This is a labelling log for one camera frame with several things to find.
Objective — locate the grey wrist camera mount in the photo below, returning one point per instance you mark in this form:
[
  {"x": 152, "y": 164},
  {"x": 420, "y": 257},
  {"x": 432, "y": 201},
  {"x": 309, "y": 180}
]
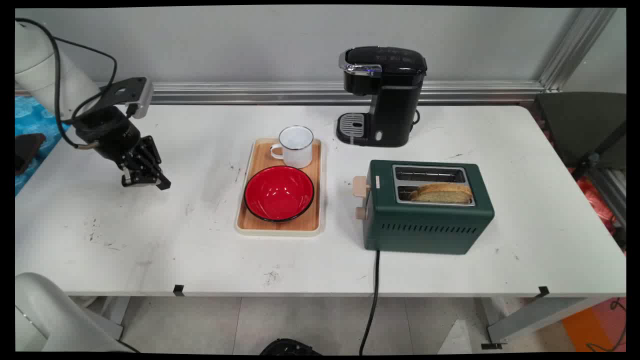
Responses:
[{"x": 127, "y": 91}]

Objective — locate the black object on floor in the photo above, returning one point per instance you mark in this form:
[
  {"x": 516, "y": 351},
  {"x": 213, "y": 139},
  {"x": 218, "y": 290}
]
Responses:
[{"x": 290, "y": 347}]

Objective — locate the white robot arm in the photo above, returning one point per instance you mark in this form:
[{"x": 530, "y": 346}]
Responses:
[{"x": 42, "y": 75}]

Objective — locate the black table edge clip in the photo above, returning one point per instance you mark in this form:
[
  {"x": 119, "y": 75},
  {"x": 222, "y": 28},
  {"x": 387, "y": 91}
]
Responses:
[
  {"x": 178, "y": 289},
  {"x": 543, "y": 291}
]

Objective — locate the red bowl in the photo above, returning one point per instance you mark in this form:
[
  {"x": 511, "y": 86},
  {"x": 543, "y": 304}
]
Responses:
[{"x": 279, "y": 194}]

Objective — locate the black flat object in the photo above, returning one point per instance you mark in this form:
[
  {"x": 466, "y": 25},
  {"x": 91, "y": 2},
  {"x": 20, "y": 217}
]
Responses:
[{"x": 27, "y": 150}]

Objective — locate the grey table leg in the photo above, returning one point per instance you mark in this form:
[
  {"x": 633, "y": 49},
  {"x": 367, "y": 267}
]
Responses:
[{"x": 535, "y": 317}]

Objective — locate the slice of toast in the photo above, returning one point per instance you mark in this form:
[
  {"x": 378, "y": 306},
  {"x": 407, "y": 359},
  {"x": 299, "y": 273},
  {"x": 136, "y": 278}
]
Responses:
[{"x": 442, "y": 193}]

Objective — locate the red bag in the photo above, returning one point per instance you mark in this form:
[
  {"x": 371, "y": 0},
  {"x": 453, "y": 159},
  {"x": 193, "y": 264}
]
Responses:
[{"x": 595, "y": 200}]

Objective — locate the green toaster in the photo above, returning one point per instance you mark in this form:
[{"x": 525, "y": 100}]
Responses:
[{"x": 425, "y": 225}]

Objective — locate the blue patterned cloth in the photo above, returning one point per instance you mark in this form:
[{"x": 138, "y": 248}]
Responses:
[{"x": 32, "y": 117}]

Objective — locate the white enamel mug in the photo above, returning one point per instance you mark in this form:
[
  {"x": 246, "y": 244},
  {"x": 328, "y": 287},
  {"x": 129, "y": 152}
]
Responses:
[{"x": 297, "y": 147}]

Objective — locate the aluminium frame post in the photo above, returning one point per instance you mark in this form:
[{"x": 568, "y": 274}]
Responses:
[{"x": 575, "y": 47}]

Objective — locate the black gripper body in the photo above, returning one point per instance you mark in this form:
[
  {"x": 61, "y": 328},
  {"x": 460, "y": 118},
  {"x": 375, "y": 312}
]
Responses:
[{"x": 107, "y": 131}]

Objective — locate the aluminium rail along wall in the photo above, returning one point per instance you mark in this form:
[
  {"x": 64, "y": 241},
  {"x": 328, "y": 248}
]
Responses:
[{"x": 300, "y": 92}]

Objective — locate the wooden tray with cream rim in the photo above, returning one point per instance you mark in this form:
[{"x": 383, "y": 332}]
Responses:
[{"x": 260, "y": 160}]

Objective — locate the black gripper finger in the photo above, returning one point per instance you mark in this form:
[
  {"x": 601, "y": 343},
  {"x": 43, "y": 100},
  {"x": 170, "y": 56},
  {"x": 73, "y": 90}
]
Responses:
[
  {"x": 152, "y": 162},
  {"x": 134, "y": 176}
]

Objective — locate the black coffee maker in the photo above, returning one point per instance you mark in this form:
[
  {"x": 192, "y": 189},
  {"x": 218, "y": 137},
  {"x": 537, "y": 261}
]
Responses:
[{"x": 392, "y": 95}]

